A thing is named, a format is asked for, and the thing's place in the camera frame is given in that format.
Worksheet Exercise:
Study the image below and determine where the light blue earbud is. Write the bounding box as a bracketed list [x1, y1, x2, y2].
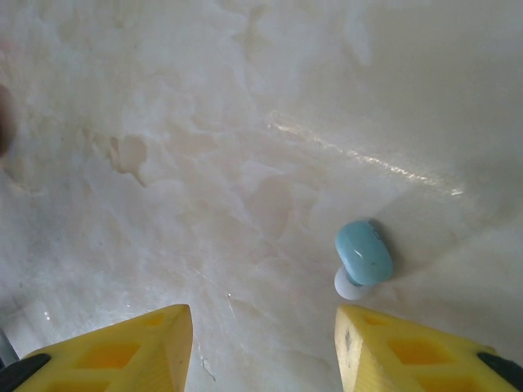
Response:
[333, 219, 396, 302]

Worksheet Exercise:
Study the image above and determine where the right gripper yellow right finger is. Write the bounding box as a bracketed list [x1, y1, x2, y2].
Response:
[333, 304, 503, 392]

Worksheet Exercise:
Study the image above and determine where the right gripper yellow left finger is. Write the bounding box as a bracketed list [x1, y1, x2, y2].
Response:
[0, 304, 195, 392]

